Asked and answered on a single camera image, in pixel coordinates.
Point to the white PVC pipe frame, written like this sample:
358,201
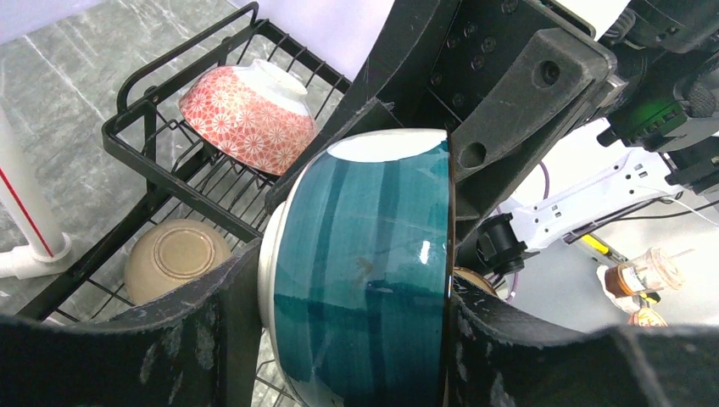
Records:
48,250

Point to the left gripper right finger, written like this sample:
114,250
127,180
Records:
501,356

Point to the iced coffee cup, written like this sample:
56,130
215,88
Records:
651,272

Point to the orange geometric patterned bowl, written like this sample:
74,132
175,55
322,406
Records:
475,279

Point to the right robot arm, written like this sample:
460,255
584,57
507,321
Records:
656,99

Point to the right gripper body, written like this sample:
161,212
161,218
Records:
506,79

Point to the black wire dish rack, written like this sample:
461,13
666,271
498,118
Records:
120,159

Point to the red patterned bowl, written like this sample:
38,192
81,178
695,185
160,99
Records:
256,114

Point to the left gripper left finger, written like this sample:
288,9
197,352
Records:
197,345

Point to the teal white bowl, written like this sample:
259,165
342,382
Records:
355,272

